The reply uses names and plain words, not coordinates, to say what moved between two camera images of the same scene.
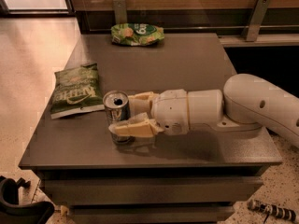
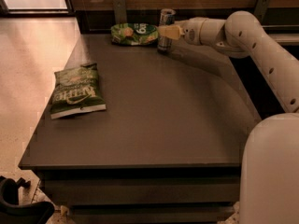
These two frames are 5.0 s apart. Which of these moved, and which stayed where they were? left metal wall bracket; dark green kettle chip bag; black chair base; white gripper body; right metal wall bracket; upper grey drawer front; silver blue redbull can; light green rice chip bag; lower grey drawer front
Moved: white gripper body; silver blue redbull can
Stayed: right metal wall bracket; lower grey drawer front; dark green kettle chip bag; upper grey drawer front; black chair base; left metal wall bracket; light green rice chip bag
